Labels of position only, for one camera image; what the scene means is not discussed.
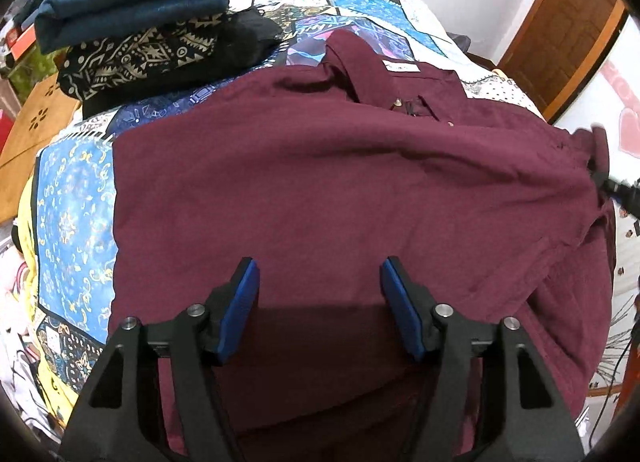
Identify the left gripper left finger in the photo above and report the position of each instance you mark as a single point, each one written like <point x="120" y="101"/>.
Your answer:
<point x="119" y="415"/>

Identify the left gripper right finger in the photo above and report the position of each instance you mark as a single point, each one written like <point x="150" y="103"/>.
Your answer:
<point x="522" y="415"/>

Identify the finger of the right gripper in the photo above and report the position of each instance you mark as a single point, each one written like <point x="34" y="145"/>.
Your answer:
<point x="627" y="196"/>

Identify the maroon button shirt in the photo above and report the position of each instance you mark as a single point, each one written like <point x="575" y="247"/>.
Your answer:
<point x="319" y="174"/>

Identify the blue patchwork bed quilt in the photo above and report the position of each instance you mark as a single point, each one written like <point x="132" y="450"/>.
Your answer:
<point x="73" y="190"/>

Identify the brown wooden door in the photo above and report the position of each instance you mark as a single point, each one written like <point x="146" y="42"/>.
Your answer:
<point x="558" y="48"/>

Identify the tan cutout cloth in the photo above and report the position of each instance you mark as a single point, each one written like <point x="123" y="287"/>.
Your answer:
<point x="46" y="112"/>

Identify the black patterned folded garment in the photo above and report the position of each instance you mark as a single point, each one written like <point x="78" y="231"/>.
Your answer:
<point x="179" y="56"/>

